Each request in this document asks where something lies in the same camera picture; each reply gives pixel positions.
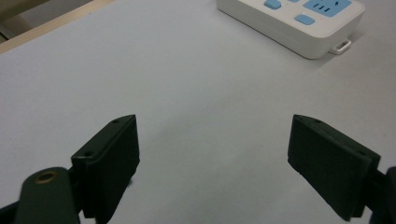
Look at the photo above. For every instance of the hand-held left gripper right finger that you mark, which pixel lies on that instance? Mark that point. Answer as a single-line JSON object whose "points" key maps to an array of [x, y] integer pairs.
{"points": [[327, 161]]}

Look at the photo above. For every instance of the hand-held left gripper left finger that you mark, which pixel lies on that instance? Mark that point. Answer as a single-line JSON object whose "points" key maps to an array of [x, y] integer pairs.
{"points": [[107, 161]]}

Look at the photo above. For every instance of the white power strip blue sockets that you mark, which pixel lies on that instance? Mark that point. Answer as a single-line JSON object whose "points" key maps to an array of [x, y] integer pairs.
{"points": [[299, 21]]}

